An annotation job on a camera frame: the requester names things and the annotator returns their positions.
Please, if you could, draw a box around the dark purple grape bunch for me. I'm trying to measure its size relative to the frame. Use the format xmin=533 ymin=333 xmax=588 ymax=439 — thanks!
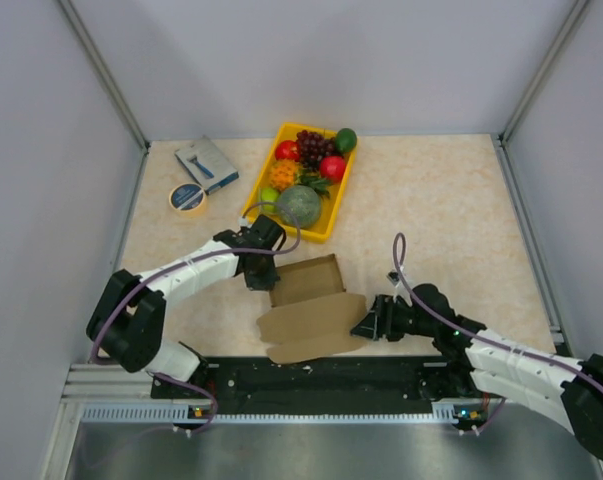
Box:
xmin=296 ymin=130 xmax=336 ymax=171

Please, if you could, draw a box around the right aluminium frame post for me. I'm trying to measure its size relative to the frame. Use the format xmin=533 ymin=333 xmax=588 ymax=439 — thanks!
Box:
xmin=497 ymin=0 xmax=593 ymax=148

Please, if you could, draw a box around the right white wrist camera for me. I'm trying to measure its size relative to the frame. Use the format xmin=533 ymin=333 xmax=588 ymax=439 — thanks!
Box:
xmin=387 ymin=270 xmax=412 ymax=290

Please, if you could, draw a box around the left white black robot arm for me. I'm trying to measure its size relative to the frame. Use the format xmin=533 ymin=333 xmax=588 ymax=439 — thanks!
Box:
xmin=86 ymin=215 xmax=287 ymax=397

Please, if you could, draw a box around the left aluminium frame post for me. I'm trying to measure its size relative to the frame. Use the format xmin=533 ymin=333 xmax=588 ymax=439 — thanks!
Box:
xmin=55 ymin=0 xmax=149 ymax=151

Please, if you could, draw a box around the aluminium frame post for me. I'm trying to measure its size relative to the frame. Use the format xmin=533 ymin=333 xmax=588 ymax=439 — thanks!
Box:
xmin=497 ymin=0 xmax=593 ymax=148
xmin=55 ymin=0 xmax=149 ymax=151

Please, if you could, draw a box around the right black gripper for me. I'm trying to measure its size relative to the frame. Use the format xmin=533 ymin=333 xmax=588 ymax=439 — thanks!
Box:
xmin=350 ymin=294 xmax=438 ymax=342

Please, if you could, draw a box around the small green lime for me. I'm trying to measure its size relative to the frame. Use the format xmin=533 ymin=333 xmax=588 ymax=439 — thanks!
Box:
xmin=259 ymin=187 xmax=280 ymax=214

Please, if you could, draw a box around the red apple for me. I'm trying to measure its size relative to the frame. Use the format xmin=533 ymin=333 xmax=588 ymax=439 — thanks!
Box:
xmin=274 ymin=140 xmax=300 ymax=162

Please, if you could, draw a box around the green round melon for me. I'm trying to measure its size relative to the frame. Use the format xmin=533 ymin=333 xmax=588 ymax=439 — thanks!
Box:
xmin=275 ymin=185 xmax=322 ymax=229

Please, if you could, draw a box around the green avocado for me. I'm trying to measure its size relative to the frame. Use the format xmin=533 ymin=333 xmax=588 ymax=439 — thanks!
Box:
xmin=334 ymin=128 xmax=358 ymax=154

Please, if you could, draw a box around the orange pineapple with leaves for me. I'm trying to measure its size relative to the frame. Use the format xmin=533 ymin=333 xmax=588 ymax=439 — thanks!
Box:
xmin=268 ymin=159 xmax=331 ymax=198

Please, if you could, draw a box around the red pomegranate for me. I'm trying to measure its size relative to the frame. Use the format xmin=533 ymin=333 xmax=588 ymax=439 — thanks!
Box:
xmin=319 ymin=156 xmax=347 ymax=184

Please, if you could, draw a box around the yellow plastic tray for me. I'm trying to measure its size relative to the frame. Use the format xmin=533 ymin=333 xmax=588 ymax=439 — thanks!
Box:
xmin=242 ymin=122 xmax=357 ymax=243

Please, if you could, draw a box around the beige masking tape roll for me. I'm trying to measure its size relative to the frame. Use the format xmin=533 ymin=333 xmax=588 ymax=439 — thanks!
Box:
xmin=168 ymin=183 xmax=207 ymax=217

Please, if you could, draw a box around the brown cardboard box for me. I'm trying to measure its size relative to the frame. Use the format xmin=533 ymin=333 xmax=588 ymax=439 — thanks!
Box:
xmin=256 ymin=254 xmax=367 ymax=365

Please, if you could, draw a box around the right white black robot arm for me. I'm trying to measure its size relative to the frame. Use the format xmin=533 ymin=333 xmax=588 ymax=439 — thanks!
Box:
xmin=351 ymin=284 xmax=603 ymax=462

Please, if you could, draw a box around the aluminium front rail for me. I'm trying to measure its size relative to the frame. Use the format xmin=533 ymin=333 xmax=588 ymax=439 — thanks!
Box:
xmin=60 ymin=360 xmax=603 ymax=425

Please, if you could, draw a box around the blue razor package box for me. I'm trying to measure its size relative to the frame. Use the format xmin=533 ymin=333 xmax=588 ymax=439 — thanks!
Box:
xmin=174 ymin=136 xmax=239 ymax=195

